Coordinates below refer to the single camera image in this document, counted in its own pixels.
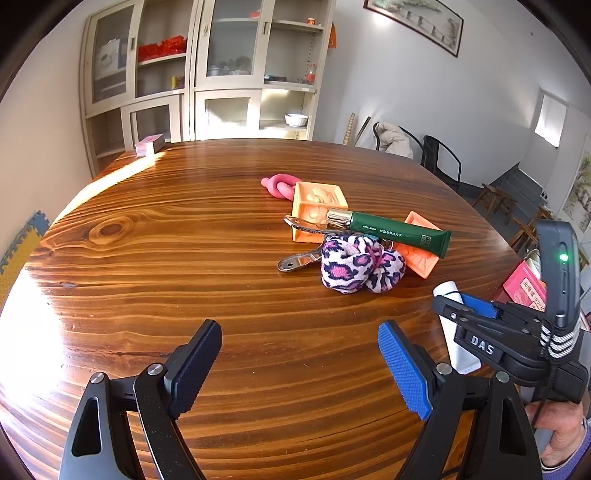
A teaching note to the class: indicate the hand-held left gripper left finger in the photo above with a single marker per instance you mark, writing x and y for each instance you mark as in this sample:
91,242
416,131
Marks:
196,364

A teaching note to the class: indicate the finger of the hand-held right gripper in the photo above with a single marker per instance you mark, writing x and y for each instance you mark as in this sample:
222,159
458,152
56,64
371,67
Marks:
450,310
480,304

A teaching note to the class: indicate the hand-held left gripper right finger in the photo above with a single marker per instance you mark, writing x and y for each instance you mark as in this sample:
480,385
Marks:
404,369

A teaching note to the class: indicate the pink tin container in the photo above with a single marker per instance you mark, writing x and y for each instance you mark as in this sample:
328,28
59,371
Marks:
524,284

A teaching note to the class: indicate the white squeeze tube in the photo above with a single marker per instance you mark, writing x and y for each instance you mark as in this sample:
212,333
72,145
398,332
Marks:
461,355

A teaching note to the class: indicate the green cream tube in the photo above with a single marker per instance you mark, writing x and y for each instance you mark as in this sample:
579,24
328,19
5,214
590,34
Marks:
392,230

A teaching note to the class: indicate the leopard print fluffy scrunchie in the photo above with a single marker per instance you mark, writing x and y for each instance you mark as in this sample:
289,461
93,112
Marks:
351,267

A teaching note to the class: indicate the pink knotted foam curler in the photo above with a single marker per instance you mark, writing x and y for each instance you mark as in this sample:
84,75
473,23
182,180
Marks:
279,184

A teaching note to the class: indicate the person's right hand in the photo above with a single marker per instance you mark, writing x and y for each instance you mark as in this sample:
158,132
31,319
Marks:
561,427

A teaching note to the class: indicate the wooden chair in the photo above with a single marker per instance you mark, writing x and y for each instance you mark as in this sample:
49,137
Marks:
531,226

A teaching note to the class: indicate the wooden stool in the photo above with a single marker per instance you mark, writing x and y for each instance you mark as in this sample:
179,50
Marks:
496,198

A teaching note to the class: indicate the grey staircase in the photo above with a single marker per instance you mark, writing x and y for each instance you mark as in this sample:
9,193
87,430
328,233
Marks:
521,182

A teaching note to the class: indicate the black metal chair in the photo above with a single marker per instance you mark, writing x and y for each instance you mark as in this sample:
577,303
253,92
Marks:
436,159
415,138

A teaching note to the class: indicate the window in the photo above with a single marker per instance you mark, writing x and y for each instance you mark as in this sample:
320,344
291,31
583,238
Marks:
551,117

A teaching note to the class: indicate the large orange cube mould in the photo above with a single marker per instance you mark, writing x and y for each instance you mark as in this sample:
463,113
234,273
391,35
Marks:
316,198

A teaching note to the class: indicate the white puffer jacket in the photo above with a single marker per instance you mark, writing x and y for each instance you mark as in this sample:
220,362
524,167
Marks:
397,143

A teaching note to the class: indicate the dark wooden stick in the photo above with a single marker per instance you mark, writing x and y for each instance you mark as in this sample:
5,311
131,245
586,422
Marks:
363,131

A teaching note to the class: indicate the light wooden stick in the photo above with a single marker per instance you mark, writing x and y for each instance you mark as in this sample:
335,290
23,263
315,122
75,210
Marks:
348,128

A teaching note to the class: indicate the blue yellow foam mat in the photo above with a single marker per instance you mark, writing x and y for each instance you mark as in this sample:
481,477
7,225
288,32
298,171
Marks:
21,244

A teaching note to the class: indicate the pink card box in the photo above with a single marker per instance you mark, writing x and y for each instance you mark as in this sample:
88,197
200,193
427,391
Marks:
148,145

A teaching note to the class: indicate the white bowl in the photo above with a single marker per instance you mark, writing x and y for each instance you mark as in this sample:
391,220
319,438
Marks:
296,120

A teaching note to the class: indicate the beige glass door cabinet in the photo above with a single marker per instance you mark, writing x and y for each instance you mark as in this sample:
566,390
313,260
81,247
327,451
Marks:
115,115
231,110

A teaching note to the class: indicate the red bottle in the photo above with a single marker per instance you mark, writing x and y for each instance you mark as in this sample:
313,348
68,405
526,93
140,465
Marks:
311,74

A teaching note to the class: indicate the framed landscape painting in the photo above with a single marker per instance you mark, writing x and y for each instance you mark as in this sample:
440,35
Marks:
415,23

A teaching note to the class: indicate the orange hanging ornament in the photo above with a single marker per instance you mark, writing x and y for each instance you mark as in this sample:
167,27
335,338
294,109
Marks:
333,36

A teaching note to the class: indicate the red packets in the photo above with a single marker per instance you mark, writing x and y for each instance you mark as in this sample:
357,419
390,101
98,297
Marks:
161,48

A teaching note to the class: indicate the white box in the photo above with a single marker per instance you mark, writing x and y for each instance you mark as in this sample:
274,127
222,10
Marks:
111,57

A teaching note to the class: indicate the unframed wall painting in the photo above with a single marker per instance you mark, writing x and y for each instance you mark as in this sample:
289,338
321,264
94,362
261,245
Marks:
581,194

